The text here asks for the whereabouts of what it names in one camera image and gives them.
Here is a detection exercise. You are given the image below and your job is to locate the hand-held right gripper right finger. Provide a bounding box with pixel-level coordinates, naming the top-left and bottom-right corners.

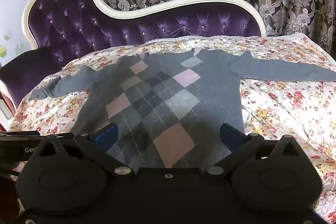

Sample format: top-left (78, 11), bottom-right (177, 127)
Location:
top-left (206, 123), bottom-right (305, 178)

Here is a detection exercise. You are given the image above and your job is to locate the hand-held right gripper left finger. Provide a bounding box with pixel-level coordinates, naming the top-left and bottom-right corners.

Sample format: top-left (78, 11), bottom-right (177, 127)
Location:
top-left (33, 123), bottom-right (132, 179)

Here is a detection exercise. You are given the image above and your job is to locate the grey argyle sweater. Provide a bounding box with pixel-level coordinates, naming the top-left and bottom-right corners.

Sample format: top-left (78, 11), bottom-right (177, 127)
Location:
top-left (29, 49), bottom-right (336, 169)

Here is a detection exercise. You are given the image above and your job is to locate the floral blanket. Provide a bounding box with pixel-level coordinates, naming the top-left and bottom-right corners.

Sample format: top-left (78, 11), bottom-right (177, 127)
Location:
top-left (9, 32), bottom-right (336, 215)

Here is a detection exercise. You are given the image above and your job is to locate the purple tufted sofa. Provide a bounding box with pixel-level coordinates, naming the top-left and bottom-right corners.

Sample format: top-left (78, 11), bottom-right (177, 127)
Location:
top-left (0, 0), bottom-right (267, 109)

